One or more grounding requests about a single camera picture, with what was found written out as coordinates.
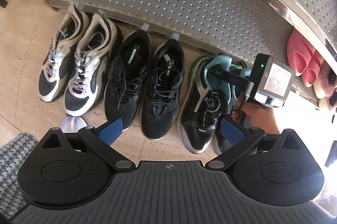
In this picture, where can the pink fluffy slipper right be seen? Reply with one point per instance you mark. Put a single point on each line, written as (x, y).
(332, 100)

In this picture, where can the pink slide slipper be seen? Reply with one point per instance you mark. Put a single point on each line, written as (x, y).
(299, 52)
(311, 73)

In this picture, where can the pink slide slipper right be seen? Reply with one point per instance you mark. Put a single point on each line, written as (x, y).
(311, 73)

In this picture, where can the pink fluffy slipper left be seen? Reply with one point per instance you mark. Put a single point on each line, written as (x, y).
(325, 85)

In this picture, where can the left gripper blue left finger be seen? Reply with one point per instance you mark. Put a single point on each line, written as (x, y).
(110, 131)

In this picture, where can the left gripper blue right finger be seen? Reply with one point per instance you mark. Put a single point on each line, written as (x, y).
(232, 131)

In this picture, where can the person's right hand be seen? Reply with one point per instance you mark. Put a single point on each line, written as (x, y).
(260, 116)

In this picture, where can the black sneaker white sole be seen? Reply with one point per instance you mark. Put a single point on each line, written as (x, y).
(129, 70)

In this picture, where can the pink slide slipper left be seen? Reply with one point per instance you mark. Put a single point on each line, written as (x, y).
(299, 52)

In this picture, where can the houndstooth trouser leg left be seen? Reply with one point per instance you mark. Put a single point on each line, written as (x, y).
(13, 155)

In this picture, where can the worn white sneaker red laces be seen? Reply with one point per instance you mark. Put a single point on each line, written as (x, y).
(71, 124)

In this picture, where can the pink fluffy slipper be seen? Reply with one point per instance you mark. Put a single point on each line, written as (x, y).
(325, 85)
(332, 100)

